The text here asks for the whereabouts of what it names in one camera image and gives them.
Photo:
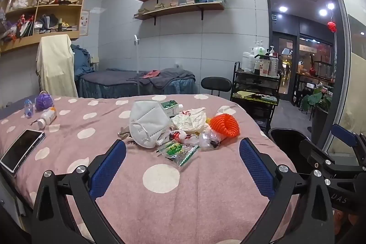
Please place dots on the black trash bin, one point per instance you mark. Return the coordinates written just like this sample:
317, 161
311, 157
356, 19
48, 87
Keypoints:
286, 141

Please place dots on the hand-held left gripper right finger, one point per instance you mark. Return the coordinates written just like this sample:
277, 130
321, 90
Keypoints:
256, 166

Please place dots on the purple plastic container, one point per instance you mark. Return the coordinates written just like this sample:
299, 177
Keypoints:
44, 101

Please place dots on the black metal trolley cart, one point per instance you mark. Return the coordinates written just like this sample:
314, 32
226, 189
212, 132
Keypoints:
257, 84

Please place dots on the pink polka-dot blanket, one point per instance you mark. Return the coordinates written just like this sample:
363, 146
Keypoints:
171, 204

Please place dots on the crumpled cream paper bag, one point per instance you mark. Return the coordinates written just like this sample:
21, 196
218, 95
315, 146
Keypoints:
190, 119

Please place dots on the wall poster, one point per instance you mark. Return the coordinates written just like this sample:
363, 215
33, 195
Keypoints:
84, 22

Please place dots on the small brown wrapper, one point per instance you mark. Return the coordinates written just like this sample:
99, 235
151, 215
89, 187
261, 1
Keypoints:
123, 133

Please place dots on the green and white carton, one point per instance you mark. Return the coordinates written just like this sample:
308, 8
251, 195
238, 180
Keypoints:
171, 109

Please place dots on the red and white wrapper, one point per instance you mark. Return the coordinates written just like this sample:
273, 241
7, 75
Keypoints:
180, 135

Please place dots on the clear plastic bag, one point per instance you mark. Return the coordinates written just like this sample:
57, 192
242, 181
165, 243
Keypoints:
210, 141

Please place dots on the red hanging ornament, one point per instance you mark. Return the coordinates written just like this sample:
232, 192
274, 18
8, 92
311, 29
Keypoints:
332, 26

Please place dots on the cluster of toiletry bottles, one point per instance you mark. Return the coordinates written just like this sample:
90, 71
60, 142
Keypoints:
258, 61

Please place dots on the green potted plant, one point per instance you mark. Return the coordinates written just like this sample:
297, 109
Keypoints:
314, 98

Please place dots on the black round stool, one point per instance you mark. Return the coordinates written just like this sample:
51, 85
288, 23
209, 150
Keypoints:
216, 83

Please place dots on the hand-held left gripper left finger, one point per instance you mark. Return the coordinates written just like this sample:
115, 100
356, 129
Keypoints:
110, 166

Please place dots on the black smartphone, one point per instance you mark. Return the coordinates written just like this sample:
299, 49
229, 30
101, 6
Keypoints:
21, 149

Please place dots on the green printed wrapper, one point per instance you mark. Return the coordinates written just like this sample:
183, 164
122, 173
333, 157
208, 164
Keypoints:
177, 151

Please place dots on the blue cloth pile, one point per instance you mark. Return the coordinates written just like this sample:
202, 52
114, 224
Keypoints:
81, 61

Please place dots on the white plastic bag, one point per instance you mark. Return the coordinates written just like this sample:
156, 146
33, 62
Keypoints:
20, 1

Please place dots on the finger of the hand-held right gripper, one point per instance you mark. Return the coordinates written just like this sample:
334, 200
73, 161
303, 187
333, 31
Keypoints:
314, 151
344, 132

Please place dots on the white pill bottle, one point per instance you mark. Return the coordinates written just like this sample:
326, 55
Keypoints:
47, 116

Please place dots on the white face mask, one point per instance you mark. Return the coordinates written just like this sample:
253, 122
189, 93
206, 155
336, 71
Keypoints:
148, 124

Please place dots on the cream cloth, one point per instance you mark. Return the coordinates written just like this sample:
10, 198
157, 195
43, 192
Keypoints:
55, 66

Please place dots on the foam mesh fruit sleeve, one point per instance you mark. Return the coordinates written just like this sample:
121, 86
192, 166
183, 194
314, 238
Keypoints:
226, 124

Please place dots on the small blue bottle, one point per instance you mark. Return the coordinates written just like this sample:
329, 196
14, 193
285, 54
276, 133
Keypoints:
28, 108

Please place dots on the wooden wall cabinet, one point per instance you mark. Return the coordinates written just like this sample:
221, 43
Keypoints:
81, 4

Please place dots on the red cloth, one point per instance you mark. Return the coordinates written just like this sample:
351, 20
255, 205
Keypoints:
151, 74

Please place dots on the grey massage bed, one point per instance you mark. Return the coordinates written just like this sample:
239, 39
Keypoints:
120, 84

